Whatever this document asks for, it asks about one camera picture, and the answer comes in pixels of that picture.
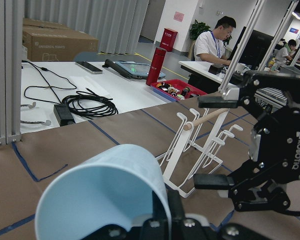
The cardboard box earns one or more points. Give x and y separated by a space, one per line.
45 41

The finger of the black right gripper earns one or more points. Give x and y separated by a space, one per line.
217 100

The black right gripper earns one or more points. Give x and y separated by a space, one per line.
274 155

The white wire cup rack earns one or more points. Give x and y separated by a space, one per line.
185 139

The aluminium frame post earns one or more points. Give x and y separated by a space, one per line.
11 25

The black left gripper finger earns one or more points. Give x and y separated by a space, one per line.
175 206

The light blue plastic cup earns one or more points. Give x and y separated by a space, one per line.
113 187

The blue teach pendant tablet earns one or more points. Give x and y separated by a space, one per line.
129 69

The black power adapter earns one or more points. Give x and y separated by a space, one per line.
63 115

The red parts tray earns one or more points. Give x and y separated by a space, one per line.
176 90

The red thermos bottle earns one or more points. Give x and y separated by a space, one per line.
156 65

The seated man in white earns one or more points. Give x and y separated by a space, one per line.
209 48

